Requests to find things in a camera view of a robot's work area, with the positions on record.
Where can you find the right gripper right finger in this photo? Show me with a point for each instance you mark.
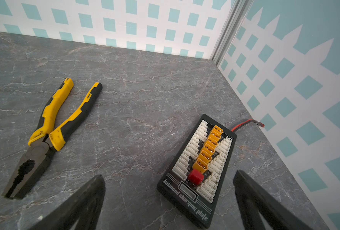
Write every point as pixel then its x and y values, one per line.
pixel 254 202

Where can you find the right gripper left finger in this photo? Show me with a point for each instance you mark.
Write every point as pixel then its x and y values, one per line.
pixel 81 210

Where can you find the black connector board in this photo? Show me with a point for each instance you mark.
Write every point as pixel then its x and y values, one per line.
pixel 194 178

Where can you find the yellow black pliers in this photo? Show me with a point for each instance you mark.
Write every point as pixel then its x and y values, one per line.
pixel 46 140

